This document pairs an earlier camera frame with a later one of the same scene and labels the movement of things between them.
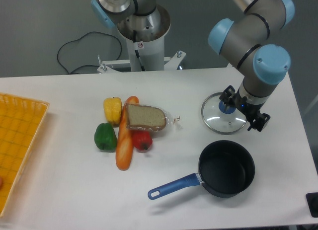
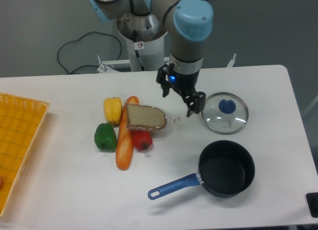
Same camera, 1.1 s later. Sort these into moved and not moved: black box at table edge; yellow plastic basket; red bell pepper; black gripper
Moved: black gripper
Not moved: red bell pepper; yellow plastic basket; black box at table edge
